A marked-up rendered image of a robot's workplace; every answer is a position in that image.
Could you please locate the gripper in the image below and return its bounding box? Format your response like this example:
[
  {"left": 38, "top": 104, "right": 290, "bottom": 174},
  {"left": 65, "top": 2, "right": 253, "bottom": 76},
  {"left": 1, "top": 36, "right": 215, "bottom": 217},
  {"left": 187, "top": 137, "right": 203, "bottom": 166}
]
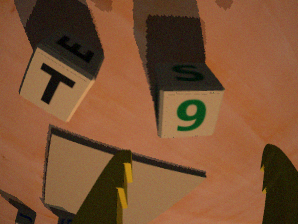
[{"left": 71, "top": 144, "right": 298, "bottom": 224}]

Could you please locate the tan flat mat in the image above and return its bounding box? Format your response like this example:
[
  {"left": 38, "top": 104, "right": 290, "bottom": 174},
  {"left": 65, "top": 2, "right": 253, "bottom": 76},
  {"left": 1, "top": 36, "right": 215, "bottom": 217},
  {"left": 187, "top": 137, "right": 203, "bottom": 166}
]
[{"left": 44, "top": 130, "right": 207, "bottom": 224}]

